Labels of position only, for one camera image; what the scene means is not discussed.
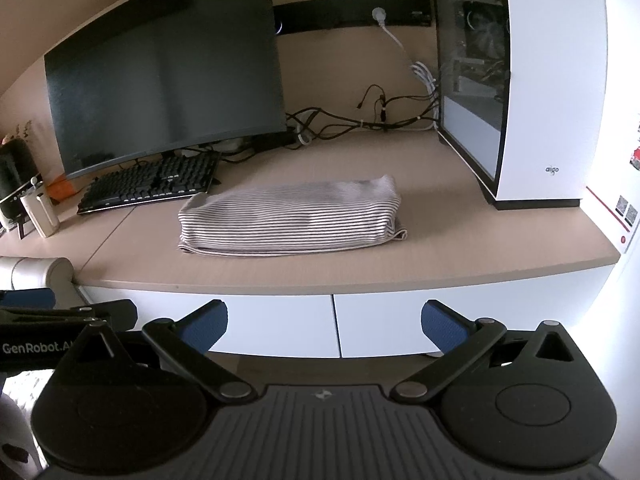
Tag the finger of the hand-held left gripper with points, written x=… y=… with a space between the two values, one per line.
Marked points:
x=27 y=298
x=122 y=314

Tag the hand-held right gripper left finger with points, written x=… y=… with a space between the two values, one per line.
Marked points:
x=205 y=326

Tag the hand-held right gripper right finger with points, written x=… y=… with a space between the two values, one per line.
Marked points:
x=442 y=326

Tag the striped white shirt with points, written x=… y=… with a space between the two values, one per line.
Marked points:
x=290 y=220

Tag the white cylindrical object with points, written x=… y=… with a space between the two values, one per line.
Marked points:
x=35 y=272

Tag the white drawer front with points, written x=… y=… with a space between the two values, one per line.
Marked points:
x=380 y=320

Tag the white bottle-shaped device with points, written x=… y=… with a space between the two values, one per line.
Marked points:
x=40 y=215

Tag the orange box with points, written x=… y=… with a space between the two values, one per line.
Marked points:
x=62 y=189

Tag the black speaker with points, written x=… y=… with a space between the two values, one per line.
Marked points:
x=12 y=170

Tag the black keyboard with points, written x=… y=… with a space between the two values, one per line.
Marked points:
x=150 y=181

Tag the black computer monitor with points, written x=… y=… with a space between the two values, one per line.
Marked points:
x=165 y=60

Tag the white computer case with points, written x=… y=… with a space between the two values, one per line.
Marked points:
x=550 y=85

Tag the black wall power strip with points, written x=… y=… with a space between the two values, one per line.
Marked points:
x=340 y=12

